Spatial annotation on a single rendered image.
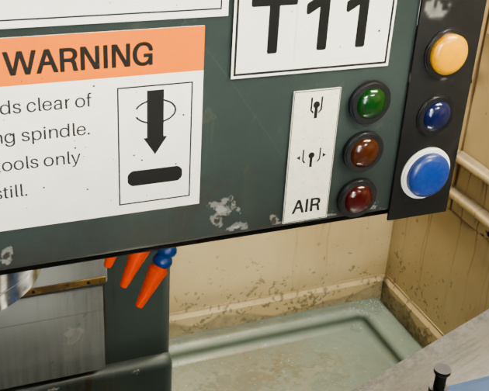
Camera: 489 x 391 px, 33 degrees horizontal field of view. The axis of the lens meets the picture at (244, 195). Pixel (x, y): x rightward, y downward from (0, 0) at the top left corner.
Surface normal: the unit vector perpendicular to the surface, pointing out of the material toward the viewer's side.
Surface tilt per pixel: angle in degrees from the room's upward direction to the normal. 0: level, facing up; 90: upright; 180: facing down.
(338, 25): 90
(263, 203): 90
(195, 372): 0
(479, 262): 90
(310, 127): 90
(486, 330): 24
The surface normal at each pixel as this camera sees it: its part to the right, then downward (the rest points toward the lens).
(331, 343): 0.05, -0.88
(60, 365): 0.37, 0.45
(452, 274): -0.93, 0.13
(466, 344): -0.33, -0.75
